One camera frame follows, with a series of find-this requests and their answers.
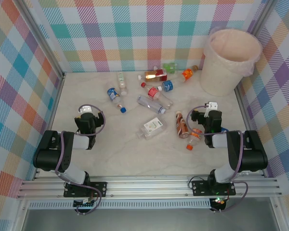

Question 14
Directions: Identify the brown coffee bottle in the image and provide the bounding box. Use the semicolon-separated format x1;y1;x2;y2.
175;110;190;140

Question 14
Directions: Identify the blue label bottle white cap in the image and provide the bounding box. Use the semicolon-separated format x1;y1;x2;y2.
157;78;184;93

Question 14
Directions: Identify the slim bottle white pink label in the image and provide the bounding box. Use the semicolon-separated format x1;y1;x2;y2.
117;72;129;96

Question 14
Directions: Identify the orange label bottle brown cap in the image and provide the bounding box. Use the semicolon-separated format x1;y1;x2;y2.
170;65;199;84

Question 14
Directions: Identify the clear bottle white label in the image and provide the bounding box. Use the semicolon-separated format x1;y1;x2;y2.
135;117;168;141

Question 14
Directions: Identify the red label bottle red cap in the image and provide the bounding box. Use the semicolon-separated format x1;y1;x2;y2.
141;82;174;109

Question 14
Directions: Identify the clear water bottle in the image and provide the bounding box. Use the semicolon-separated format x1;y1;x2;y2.
136;95;167;115

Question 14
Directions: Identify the amber tea bottle white cap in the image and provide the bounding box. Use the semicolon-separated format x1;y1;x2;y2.
138;68;168;83

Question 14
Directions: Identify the round cream waste bin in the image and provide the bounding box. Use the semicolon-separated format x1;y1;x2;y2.
199;26;263;97

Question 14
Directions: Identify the clear plastic bin liner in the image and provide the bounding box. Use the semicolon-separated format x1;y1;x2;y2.
208;26;263;77

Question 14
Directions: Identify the green plastic bottle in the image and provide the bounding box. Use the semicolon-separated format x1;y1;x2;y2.
162;62;179;74

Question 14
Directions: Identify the grey metal panel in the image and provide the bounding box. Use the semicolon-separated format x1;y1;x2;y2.
21;208;280;231

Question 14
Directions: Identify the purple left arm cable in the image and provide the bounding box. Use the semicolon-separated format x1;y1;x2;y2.
54;103;106;216

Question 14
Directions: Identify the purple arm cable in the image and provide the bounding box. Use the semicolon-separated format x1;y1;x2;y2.
54;103;106;216
186;103;249;214

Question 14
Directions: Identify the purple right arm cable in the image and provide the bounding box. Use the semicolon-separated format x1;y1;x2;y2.
186;103;249;214

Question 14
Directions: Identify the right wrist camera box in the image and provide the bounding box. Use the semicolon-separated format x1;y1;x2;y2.
205;102;219;112

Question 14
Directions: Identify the right aluminium side rail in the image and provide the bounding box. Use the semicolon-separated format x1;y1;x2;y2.
234;86;268;177

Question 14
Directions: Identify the aluminium side rail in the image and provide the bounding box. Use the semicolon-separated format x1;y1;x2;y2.
234;86;268;177
33;73;66;181

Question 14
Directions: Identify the left aluminium side rail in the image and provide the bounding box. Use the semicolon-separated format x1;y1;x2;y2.
33;73;66;181

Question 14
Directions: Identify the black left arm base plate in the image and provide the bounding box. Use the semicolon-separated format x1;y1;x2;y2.
63;181;108;198

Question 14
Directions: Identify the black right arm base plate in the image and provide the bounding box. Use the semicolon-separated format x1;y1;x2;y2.
191;179;237;197

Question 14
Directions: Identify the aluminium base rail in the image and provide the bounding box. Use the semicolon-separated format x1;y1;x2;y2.
17;174;283;199

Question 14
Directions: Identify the slotted grey cable duct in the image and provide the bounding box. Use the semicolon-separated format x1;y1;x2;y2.
28;201;211;210

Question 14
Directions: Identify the left aluminium frame post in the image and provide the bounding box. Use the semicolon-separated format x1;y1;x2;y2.
18;0;66;77

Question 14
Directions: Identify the aluminium frame post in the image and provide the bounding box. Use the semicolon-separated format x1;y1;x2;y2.
18;0;66;77
245;0;276;37

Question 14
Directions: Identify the right aluminium frame post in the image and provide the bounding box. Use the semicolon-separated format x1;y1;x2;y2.
245;0;276;37

